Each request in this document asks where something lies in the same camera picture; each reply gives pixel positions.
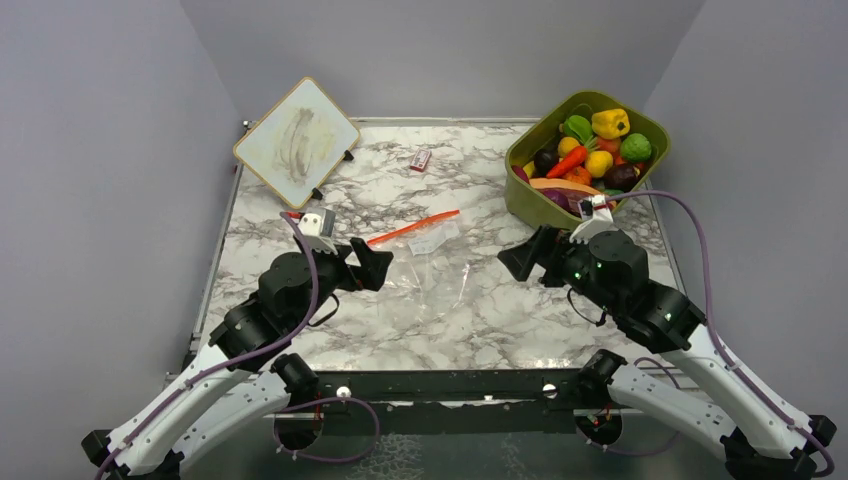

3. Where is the yellow toy bell pepper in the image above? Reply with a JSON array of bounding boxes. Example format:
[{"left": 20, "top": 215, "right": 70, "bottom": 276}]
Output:
[{"left": 591, "top": 108, "right": 631, "bottom": 140}]

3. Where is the olive green plastic bin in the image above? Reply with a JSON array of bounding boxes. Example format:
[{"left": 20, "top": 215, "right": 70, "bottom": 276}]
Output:
[{"left": 504, "top": 90, "right": 671, "bottom": 228}]

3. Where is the clear zip top bag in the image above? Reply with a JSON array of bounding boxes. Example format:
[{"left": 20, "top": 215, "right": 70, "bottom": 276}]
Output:
[{"left": 368, "top": 209, "right": 486, "bottom": 321}]

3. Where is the red toy steak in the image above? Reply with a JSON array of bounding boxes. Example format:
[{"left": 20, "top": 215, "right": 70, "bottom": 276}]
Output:
[{"left": 540, "top": 188, "right": 597, "bottom": 216}]

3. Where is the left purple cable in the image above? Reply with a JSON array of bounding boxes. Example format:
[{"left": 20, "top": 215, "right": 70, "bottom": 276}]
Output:
[{"left": 92, "top": 210, "right": 321, "bottom": 480}]

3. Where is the orange toy carrot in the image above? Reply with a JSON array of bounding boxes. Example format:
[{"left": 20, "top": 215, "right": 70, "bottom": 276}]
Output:
[{"left": 546, "top": 145, "right": 589, "bottom": 179}]

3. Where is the yellow toy lemon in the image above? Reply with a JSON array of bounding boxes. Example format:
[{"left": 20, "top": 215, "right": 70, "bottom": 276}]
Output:
[{"left": 584, "top": 150, "right": 614, "bottom": 179}]

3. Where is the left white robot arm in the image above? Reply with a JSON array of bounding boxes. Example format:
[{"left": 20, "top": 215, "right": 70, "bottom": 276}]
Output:
[{"left": 82, "top": 238, "right": 394, "bottom": 479}]

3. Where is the small orange toy pumpkin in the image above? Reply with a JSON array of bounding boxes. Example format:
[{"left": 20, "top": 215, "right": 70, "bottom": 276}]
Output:
[{"left": 564, "top": 166, "right": 593, "bottom": 186}]

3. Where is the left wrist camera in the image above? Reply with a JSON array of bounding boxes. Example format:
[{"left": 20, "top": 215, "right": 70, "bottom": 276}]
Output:
[{"left": 298, "top": 207, "right": 338, "bottom": 255}]

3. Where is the small whiteboard with wooden frame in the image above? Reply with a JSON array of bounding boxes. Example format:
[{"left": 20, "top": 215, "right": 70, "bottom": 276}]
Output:
[{"left": 233, "top": 77, "right": 360, "bottom": 209}]

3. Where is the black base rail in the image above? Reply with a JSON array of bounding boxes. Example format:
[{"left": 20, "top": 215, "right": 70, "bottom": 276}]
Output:
[{"left": 276, "top": 368, "right": 627, "bottom": 436}]

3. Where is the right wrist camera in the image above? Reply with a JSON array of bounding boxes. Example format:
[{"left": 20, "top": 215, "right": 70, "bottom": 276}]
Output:
[{"left": 569, "top": 195, "right": 617, "bottom": 244}]

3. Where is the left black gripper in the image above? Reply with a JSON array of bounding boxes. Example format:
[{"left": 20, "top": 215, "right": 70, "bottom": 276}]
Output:
[{"left": 291, "top": 237, "right": 394, "bottom": 331}]

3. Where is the green toy leafy vegetable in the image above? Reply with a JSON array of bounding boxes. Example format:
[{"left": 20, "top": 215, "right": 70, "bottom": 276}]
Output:
[{"left": 561, "top": 115, "right": 594, "bottom": 144}]

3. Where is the small red white box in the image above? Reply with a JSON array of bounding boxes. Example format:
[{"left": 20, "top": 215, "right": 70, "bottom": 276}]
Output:
[{"left": 409, "top": 148, "right": 432, "bottom": 172}]

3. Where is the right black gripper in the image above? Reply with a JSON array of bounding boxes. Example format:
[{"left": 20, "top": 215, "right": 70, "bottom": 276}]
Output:
[{"left": 500, "top": 221, "right": 621, "bottom": 315}]

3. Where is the black toy fruit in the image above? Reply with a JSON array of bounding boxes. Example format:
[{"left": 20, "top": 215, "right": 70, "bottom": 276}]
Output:
[{"left": 532, "top": 149, "right": 560, "bottom": 177}]

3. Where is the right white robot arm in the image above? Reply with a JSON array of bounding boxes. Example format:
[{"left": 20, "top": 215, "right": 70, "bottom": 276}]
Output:
[{"left": 498, "top": 226, "right": 836, "bottom": 479}]

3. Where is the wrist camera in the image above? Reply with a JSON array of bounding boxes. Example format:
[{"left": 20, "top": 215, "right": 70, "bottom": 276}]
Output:
[
  {"left": 298, "top": 207, "right": 338, "bottom": 255},
  {"left": 569, "top": 195, "right": 617, "bottom": 244}
]

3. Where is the peach toy fruit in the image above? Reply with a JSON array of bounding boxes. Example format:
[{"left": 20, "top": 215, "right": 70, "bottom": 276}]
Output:
[{"left": 596, "top": 136, "right": 622, "bottom": 157}]

